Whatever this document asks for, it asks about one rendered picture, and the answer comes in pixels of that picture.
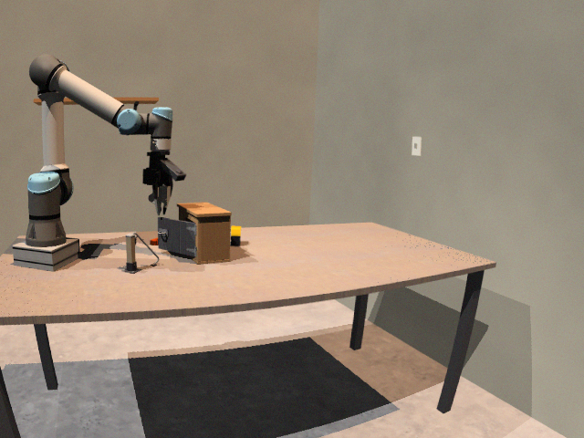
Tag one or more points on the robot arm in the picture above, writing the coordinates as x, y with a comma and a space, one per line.
46, 191

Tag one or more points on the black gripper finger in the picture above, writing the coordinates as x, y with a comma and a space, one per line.
155, 197
166, 195

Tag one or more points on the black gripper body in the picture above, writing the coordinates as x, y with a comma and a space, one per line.
149, 175

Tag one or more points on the brown wooden cabinet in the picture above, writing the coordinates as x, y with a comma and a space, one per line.
204, 236

